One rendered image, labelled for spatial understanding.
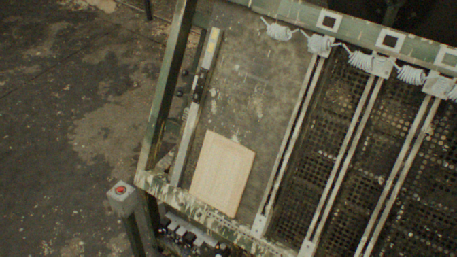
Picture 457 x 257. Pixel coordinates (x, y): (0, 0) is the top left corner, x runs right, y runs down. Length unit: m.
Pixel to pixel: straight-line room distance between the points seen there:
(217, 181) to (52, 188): 1.91
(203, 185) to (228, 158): 0.24
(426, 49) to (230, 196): 1.23
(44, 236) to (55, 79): 2.00
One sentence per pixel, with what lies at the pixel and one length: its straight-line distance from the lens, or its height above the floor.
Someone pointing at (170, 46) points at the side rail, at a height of 1.57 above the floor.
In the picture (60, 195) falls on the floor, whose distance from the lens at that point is 3.92.
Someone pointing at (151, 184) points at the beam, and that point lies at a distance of 2.68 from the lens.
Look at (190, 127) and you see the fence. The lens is 2.44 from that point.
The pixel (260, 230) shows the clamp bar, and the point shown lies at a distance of 2.34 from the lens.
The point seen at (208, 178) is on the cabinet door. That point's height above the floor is 1.01.
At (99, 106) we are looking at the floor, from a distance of 4.61.
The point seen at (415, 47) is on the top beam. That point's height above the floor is 1.93.
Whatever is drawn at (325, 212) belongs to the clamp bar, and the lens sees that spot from 2.18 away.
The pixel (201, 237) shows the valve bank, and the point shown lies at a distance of 2.57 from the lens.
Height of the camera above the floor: 2.94
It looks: 45 degrees down
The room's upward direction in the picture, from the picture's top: straight up
